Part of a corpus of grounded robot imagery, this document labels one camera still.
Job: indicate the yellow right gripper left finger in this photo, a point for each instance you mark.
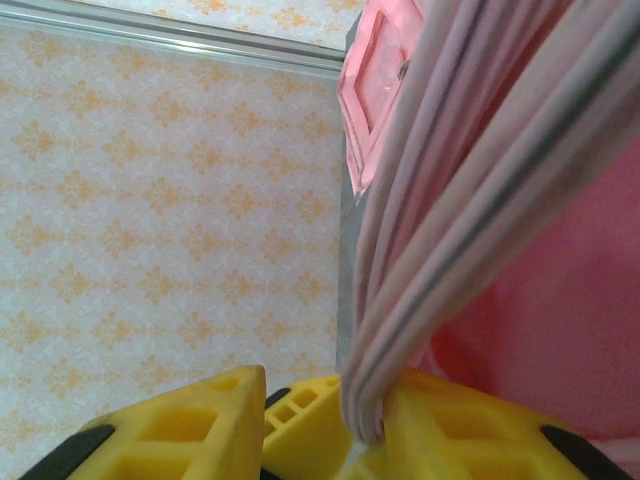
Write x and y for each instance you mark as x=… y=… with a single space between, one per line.
x=240 y=425

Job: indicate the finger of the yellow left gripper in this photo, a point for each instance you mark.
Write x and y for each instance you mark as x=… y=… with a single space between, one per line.
x=310 y=445

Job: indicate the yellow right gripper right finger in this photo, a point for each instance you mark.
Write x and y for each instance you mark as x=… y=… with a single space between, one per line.
x=415 y=450

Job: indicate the pink student backpack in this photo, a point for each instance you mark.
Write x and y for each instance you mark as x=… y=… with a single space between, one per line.
x=550 y=300

